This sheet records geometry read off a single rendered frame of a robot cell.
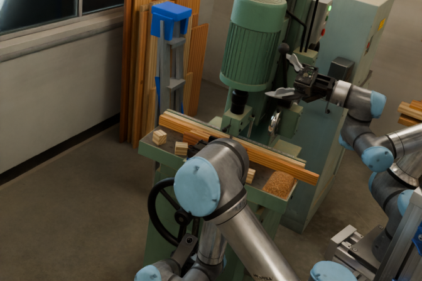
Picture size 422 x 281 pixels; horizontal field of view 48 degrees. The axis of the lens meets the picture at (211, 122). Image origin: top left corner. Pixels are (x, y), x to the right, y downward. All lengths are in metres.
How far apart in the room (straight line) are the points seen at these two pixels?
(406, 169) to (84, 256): 1.65
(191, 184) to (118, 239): 1.71
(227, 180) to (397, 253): 0.54
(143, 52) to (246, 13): 1.65
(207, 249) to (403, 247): 0.51
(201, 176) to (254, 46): 0.69
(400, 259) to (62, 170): 2.30
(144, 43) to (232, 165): 2.12
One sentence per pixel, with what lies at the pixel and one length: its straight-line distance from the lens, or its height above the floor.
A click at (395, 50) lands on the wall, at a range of 3.91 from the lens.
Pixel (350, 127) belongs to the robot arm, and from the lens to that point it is 1.50.
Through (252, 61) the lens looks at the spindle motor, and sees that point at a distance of 1.60.
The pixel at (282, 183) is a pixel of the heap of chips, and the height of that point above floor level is 0.93.
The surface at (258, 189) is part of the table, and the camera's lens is 1.69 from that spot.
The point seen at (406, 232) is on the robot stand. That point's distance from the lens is 1.33.
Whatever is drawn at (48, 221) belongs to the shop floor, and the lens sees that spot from 2.82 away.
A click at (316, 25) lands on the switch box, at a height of 1.39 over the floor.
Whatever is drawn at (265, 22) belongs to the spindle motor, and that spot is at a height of 1.45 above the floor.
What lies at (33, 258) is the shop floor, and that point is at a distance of 2.63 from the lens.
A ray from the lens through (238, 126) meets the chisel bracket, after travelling 1.73.
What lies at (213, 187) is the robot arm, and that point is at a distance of 1.00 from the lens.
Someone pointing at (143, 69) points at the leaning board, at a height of 0.60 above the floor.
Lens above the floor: 1.87
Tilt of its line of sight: 29 degrees down
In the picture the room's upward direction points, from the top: 11 degrees clockwise
